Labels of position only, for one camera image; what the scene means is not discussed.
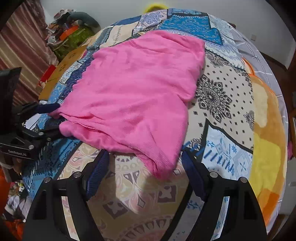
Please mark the yellow curved headboard tube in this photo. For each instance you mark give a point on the yellow curved headboard tube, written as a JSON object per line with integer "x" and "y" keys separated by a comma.
{"x": 155, "y": 7}

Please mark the white wall socket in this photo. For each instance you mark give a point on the white wall socket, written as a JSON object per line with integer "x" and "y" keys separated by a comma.
{"x": 253, "y": 37}

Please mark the patchwork patterned bedspread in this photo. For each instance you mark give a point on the patchwork patterned bedspread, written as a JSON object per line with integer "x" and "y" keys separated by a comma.
{"x": 133, "y": 202}

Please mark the orange box on pile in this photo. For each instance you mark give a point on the orange box on pile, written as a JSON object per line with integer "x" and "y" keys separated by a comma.
{"x": 68, "y": 32}

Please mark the grey white bed sheet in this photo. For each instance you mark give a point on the grey white bed sheet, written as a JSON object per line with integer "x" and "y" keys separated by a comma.
{"x": 261, "y": 70}

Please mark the brown wooden board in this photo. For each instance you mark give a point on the brown wooden board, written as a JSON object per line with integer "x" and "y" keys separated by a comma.
{"x": 69, "y": 60}

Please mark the orange yellow plush blanket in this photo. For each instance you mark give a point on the orange yellow plush blanket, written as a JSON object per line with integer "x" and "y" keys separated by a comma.
{"x": 269, "y": 165}

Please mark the striped pink curtain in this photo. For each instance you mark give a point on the striped pink curtain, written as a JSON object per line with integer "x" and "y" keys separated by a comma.
{"x": 23, "y": 45}

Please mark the pink knit garment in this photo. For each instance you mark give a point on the pink knit garment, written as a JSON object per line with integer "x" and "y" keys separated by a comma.
{"x": 134, "y": 98}

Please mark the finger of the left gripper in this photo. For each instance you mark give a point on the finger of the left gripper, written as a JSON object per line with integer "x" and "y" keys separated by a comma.
{"x": 46, "y": 108}
{"x": 49, "y": 134}

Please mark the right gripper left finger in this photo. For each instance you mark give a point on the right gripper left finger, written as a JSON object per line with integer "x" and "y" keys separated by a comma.
{"x": 46, "y": 219}

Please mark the red packet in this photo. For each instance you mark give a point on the red packet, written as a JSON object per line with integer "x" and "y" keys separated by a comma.
{"x": 46, "y": 75}

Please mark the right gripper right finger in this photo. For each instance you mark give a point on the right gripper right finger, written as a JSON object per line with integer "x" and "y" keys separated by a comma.
{"x": 243, "y": 219}

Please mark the green patterned storage bag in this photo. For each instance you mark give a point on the green patterned storage bag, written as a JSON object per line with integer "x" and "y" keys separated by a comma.
{"x": 72, "y": 42}

